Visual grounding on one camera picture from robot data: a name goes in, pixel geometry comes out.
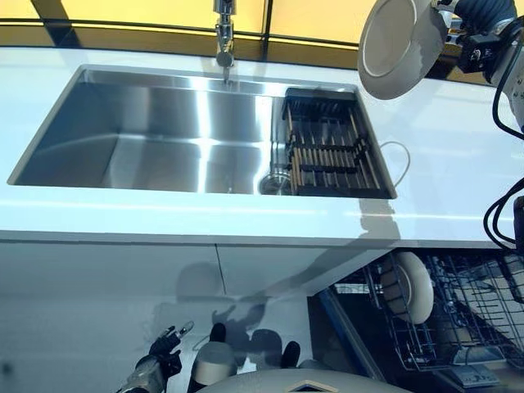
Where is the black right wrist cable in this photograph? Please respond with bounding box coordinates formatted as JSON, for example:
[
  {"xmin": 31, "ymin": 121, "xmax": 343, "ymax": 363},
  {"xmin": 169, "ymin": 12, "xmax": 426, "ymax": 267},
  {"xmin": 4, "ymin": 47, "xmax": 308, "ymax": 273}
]
[{"xmin": 482, "ymin": 61, "xmax": 524, "ymax": 251}]

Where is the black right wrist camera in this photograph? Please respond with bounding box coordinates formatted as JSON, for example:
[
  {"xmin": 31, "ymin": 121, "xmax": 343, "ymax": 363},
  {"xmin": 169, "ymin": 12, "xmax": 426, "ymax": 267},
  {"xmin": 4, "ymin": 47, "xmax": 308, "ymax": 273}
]
[{"xmin": 456, "ymin": 32, "xmax": 503, "ymax": 79}]

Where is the right robot leg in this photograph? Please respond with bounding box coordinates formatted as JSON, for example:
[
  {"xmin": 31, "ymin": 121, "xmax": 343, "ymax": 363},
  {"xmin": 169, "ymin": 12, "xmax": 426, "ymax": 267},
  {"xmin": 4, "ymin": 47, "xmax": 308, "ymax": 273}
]
[{"xmin": 281, "ymin": 340, "xmax": 328, "ymax": 373}]

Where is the beige round plate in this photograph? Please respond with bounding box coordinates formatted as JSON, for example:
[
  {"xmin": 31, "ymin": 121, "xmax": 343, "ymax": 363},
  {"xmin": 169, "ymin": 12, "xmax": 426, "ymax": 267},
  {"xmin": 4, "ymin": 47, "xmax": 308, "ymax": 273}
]
[
  {"xmin": 382, "ymin": 251, "xmax": 435, "ymax": 324},
  {"xmin": 357, "ymin": 0, "xmax": 448, "ymax": 102}
]

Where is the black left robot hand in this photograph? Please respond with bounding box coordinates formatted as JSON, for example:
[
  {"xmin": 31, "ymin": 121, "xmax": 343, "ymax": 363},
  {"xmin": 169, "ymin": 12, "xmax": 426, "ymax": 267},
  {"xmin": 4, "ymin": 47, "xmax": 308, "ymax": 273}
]
[{"xmin": 147, "ymin": 320, "xmax": 194, "ymax": 364}]

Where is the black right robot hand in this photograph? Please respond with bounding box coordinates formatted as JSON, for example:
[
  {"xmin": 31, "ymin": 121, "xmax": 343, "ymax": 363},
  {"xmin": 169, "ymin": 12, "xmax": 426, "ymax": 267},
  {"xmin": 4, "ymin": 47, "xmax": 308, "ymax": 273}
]
[{"xmin": 435, "ymin": 0, "xmax": 517, "ymax": 34}]

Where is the robot leg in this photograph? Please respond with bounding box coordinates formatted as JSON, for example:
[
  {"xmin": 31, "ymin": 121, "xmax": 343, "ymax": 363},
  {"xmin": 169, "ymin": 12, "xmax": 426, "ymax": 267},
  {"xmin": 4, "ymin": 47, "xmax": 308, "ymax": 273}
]
[
  {"xmin": 192, "ymin": 322, "xmax": 238, "ymax": 388},
  {"xmin": 281, "ymin": 340, "xmax": 328, "ymax": 373}
]

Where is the black slatted sink drying rack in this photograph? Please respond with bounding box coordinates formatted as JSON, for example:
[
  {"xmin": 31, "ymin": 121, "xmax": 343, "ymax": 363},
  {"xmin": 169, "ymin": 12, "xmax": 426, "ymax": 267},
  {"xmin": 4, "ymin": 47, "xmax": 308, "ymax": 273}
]
[{"xmin": 280, "ymin": 87, "xmax": 388, "ymax": 197}]

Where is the black window frame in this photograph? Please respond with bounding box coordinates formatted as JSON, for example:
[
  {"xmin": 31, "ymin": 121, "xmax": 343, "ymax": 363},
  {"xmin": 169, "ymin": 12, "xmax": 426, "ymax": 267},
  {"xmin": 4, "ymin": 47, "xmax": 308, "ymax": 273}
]
[{"xmin": 0, "ymin": 0, "xmax": 524, "ymax": 85}]

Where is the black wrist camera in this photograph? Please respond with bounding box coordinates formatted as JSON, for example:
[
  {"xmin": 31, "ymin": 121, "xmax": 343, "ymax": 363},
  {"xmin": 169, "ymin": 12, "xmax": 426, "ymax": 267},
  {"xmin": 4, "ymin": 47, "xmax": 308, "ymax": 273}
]
[
  {"xmin": 456, "ymin": 32, "xmax": 503, "ymax": 79},
  {"xmin": 163, "ymin": 354, "xmax": 183, "ymax": 376}
]

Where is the wide white glossy cabinet door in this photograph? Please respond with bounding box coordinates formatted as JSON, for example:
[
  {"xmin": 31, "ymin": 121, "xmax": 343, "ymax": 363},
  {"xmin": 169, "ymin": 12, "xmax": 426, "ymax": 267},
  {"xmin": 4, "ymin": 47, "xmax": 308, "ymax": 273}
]
[{"xmin": 0, "ymin": 241, "xmax": 230, "ymax": 393}]

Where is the chrome pull-down kitchen faucet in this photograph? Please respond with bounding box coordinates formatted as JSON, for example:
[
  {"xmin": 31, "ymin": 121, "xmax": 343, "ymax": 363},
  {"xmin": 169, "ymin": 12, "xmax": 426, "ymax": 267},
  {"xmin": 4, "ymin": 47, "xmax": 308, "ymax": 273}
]
[{"xmin": 212, "ymin": 0, "xmax": 238, "ymax": 85}]

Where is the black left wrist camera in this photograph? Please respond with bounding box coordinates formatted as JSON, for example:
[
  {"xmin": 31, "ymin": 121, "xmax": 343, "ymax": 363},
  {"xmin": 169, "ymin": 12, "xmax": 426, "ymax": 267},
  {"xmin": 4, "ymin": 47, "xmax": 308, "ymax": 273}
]
[{"xmin": 163, "ymin": 354, "xmax": 183, "ymax": 376}]

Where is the dark dishwasher door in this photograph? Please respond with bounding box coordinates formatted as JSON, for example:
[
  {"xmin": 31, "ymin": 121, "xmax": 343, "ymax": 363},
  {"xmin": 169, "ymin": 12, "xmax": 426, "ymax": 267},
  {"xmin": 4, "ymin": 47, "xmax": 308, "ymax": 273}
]
[{"xmin": 306, "ymin": 282, "xmax": 524, "ymax": 393}]

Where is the round steel sink drain strainer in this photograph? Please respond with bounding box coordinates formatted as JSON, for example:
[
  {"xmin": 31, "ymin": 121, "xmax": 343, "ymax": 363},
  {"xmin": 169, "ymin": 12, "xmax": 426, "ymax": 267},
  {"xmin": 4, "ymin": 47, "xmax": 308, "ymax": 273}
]
[{"xmin": 258, "ymin": 171, "xmax": 291, "ymax": 195}]

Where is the beige robot torso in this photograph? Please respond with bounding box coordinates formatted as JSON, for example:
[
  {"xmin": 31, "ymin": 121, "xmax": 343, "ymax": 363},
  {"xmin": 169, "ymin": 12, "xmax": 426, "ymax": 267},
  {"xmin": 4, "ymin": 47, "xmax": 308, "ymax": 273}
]
[{"xmin": 204, "ymin": 370, "xmax": 410, "ymax": 393}]

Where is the stainless steel sink basin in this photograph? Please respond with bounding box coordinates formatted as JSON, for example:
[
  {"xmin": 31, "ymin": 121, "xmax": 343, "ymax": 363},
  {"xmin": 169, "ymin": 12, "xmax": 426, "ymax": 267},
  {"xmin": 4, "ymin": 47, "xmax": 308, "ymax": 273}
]
[{"xmin": 7, "ymin": 64, "xmax": 398, "ymax": 201}]

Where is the left robot leg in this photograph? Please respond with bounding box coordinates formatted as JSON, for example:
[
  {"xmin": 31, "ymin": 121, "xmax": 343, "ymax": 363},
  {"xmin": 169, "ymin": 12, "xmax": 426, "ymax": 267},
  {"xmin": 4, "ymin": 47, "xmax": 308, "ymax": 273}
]
[{"xmin": 192, "ymin": 322, "xmax": 238, "ymax": 388}]

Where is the narrow white glossy cabinet door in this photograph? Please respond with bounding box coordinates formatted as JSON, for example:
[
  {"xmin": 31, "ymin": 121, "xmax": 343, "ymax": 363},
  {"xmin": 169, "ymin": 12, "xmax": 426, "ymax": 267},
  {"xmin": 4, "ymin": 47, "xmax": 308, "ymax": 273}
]
[{"xmin": 215, "ymin": 243, "xmax": 390, "ymax": 300}]

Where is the black wire dishwasher rack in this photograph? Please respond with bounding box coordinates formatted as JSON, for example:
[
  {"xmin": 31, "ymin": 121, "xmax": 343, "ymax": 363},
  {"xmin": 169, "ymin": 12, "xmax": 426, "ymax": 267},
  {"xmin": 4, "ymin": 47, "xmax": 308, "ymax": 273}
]
[{"xmin": 362, "ymin": 251, "xmax": 524, "ymax": 372}]

